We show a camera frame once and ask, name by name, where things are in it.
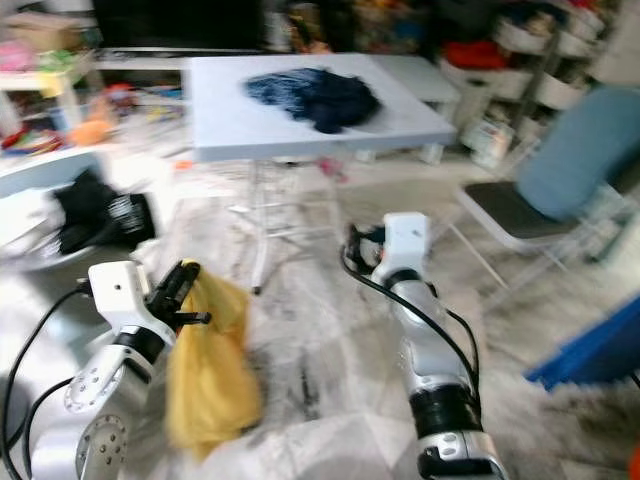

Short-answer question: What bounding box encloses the yellow t-shirt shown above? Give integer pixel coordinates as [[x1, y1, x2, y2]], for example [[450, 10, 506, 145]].
[[165, 265, 266, 459]]

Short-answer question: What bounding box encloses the dark navy garment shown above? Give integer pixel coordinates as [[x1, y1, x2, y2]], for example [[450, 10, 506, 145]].
[[300, 70, 383, 136]]

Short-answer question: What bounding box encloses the black shirt with white print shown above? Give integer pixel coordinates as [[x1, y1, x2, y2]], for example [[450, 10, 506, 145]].
[[53, 170, 158, 256]]

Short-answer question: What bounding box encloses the grey folding chair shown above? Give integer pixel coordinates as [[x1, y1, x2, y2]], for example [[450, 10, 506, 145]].
[[455, 150, 640, 266]]

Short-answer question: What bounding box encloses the white crumpled cloth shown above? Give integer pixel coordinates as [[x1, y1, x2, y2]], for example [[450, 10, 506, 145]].
[[0, 185, 81, 266]]

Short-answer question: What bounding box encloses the white folding table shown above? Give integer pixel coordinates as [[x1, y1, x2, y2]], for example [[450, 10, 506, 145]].
[[182, 52, 458, 291]]

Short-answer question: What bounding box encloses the printed white plastic bag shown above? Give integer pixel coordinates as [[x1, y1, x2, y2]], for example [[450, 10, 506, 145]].
[[465, 118, 513, 169]]

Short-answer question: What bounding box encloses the orange soft toy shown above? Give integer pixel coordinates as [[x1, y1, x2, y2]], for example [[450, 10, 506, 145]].
[[70, 118, 113, 149]]

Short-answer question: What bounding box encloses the pale blue kids chair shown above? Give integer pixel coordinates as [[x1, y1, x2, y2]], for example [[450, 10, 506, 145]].
[[0, 150, 151, 336]]

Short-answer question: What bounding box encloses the small white table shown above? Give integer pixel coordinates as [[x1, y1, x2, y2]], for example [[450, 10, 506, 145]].
[[370, 55, 461, 166]]

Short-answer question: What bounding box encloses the blue plaid shirt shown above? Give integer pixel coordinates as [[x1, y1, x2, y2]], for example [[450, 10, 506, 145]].
[[243, 68, 316, 113]]

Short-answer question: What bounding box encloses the white tv bench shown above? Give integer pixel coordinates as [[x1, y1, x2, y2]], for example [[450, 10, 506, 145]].
[[95, 48, 191, 71]]

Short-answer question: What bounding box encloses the red folded cloth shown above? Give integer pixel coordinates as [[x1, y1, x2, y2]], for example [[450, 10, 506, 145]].
[[440, 40, 511, 71]]

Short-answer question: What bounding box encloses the white kids toy table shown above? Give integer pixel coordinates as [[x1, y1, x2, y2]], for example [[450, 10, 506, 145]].
[[0, 55, 96, 136]]

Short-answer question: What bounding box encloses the blue-grey oval cushion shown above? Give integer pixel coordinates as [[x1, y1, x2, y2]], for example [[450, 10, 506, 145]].
[[515, 85, 640, 223]]

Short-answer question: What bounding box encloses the blue t-shirt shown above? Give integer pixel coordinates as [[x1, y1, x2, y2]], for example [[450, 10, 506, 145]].
[[523, 290, 640, 393]]

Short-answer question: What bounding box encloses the black flat television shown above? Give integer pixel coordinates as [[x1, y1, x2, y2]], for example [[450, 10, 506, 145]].
[[90, 0, 266, 51]]

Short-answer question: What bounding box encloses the shelf rack with white baskets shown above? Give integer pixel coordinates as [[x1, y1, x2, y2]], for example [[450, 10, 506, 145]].
[[490, 0, 596, 116]]

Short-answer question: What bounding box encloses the pink kids backpack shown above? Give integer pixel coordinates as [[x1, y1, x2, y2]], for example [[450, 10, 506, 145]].
[[0, 40, 36, 73]]

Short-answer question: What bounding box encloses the brown cardboard box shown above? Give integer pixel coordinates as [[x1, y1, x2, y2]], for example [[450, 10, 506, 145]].
[[10, 12, 86, 53]]

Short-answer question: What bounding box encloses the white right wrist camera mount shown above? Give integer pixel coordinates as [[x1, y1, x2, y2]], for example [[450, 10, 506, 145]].
[[378, 212, 431, 281]]

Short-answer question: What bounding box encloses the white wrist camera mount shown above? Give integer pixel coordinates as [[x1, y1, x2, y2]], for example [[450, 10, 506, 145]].
[[378, 212, 431, 281], [88, 260, 173, 346]]

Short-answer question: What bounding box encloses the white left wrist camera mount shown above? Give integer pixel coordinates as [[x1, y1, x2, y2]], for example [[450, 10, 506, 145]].
[[88, 260, 173, 346]]

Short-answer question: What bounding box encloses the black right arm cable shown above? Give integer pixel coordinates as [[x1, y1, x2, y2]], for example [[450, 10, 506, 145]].
[[340, 225, 483, 396]]

